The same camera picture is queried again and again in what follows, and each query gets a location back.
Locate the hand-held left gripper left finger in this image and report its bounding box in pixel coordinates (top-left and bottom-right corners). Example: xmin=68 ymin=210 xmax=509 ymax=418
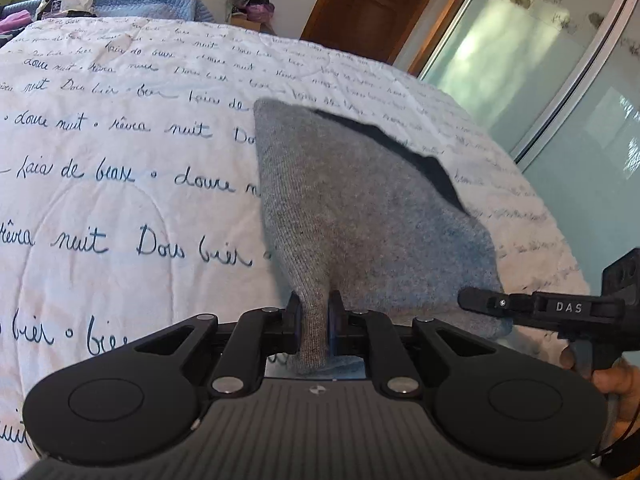
xmin=131 ymin=292 xmax=303 ymax=401

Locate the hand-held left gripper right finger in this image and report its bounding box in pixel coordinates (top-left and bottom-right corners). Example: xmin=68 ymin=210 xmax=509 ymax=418
xmin=327 ymin=290 xmax=501 ymax=401

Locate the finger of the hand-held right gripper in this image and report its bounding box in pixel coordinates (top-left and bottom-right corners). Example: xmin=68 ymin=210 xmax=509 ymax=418
xmin=457 ymin=287 xmax=538 ymax=326

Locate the grey sweater with navy sleeves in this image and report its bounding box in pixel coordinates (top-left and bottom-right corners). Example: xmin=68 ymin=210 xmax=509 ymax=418
xmin=252 ymin=97 xmax=516 ymax=378

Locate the person's right hand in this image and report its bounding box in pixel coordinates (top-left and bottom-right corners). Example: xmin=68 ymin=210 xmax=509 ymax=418
xmin=559 ymin=347 xmax=640 ymax=431

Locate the white script printed blanket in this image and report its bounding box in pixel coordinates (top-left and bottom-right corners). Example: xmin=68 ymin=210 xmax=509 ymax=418
xmin=0 ymin=15 xmax=593 ymax=461

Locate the frosted glass sliding door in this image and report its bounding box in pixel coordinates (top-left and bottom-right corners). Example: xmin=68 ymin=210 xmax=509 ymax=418
xmin=390 ymin=0 xmax=640 ymax=311

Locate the cardboard box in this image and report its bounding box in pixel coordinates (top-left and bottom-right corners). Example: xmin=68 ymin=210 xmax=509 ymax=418
xmin=230 ymin=12 xmax=273 ymax=36

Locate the wooden door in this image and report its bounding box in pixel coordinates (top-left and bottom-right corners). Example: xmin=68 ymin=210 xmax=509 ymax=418
xmin=300 ymin=0 xmax=491 ymax=76

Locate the light blue knitted blanket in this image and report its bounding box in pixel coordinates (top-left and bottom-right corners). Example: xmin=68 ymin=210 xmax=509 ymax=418
xmin=0 ymin=0 xmax=218 ymax=23

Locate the white patterned cloth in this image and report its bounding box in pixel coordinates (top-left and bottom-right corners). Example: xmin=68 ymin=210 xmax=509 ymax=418
xmin=37 ymin=0 xmax=98 ymax=20

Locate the purple cloth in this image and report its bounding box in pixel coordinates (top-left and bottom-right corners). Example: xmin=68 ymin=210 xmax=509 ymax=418
xmin=0 ymin=12 xmax=31 ymax=36

